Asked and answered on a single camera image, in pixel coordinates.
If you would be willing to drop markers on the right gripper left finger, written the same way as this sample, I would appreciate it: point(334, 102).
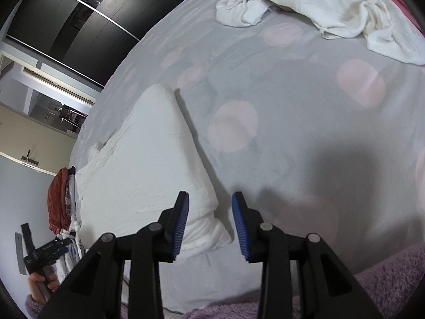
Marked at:
point(94, 288)

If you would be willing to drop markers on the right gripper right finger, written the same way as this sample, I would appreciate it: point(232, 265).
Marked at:
point(327, 289)

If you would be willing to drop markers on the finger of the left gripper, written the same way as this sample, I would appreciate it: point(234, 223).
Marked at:
point(61, 252)

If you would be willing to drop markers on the white muslin blanket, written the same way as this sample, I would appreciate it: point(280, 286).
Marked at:
point(140, 171)

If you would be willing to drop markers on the white folded clothes pile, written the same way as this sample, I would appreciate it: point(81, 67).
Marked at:
point(75, 252)

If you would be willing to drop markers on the person left hand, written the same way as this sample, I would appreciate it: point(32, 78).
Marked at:
point(39, 285)

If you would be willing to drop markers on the purple fuzzy sleeve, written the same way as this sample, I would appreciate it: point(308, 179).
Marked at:
point(221, 285)
point(34, 305)

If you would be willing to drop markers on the rust red folded sweater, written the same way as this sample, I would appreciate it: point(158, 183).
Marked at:
point(58, 218)

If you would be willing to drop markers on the right purple fuzzy sleeve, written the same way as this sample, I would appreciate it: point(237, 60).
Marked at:
point(221, 285)

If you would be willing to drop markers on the beige room door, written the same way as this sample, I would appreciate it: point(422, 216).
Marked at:
point(33, 144)

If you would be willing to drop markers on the grey polka dot bedsheet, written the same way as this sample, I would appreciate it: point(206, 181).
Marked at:
point(319, 135)

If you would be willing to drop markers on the black sliding wardrobe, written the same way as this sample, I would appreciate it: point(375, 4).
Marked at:
point(87, 37)

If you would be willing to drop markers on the grey wall switch plate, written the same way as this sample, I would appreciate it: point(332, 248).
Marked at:
point(20, 254)

